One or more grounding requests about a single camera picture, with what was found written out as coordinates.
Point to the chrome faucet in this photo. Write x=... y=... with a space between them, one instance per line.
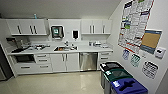
x=66 y=43

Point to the stainless steel sink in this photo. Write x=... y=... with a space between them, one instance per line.
x=65 y=48

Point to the steel paper towel dispenser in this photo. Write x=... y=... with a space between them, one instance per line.
x=56 y=32

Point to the grey bin green lid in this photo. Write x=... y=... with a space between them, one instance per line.
x=118 y=74

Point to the white wide drawer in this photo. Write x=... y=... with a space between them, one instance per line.
x=26 y=68

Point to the small blue bottle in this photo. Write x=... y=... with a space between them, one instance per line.
x=35 y=16

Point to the small white wall box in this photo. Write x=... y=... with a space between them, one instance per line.
x=160 y=52

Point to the blue label bottle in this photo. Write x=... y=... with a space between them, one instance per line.
x=90 y=43

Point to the dark refrigerator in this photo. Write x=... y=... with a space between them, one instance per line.
x=5 y=65

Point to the black wall soap dispenser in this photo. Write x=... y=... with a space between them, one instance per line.
x=75 y=34

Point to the stainless steel dishwasher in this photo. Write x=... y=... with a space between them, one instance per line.
x=88 y=61

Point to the black and white wall notice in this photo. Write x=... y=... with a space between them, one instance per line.
x=150 y=70

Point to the white two-door base cabinet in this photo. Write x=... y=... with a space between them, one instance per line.
x=65 y=62

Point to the small blue wall notice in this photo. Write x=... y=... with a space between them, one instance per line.
x=125 y=54

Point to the white drawer stack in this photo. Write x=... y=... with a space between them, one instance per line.
x=105 y=56
x=43 y=61

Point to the small teal wall notice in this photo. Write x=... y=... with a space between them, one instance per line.
x=135 y=60

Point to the cork notice board blue frame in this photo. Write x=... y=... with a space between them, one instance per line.
x=150 y=41

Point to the grey bin black lid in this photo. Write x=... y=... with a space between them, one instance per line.
x=110 y=65

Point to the black built-in microwave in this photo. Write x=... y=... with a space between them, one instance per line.
x=25 y=58

